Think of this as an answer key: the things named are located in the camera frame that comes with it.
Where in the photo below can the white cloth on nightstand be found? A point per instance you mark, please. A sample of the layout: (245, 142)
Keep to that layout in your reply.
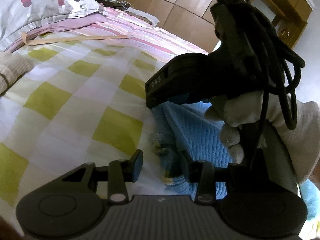
(153, 20)

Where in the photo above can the folded light blue towel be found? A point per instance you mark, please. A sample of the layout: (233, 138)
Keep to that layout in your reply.
(310, 196)

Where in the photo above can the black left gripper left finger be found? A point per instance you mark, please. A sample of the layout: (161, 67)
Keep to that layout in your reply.
(121, 172)

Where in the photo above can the checkered green white bedsheet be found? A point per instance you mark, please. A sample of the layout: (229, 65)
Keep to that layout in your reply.
(82, 102)

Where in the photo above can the grey gloved right hand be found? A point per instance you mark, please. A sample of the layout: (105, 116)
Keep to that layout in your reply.
(302, 142)

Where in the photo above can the blue knit patterned sweater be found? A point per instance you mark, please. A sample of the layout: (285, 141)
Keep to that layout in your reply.
(184, 128)

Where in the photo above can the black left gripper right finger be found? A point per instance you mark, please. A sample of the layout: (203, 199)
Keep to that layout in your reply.
(200, 172)

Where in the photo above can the wooden wardrobe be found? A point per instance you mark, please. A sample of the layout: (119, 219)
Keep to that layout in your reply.
(190, 20)

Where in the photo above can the pink striped quilt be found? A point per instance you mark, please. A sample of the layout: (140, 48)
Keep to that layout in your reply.
(130, 32)

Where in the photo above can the beige brown striped sweater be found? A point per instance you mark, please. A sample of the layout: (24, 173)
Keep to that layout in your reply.
(12, 67)

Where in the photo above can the dark wooden door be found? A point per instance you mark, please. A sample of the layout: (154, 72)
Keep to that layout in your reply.
(288, 17)

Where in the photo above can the grey pillow with red dots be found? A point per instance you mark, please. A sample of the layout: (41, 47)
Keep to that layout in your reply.
(42, 7)

